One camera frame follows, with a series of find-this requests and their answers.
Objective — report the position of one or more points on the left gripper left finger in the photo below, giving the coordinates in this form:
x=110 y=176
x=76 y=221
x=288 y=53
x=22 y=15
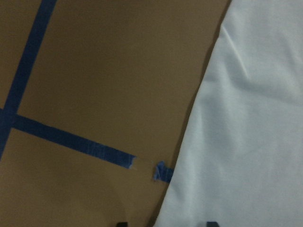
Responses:
x=122 y=224

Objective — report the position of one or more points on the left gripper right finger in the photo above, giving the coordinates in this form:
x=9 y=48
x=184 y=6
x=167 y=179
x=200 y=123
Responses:
x=211 y=224

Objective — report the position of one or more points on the light blue t-shirt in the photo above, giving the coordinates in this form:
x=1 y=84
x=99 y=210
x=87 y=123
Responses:
x=241 y=159

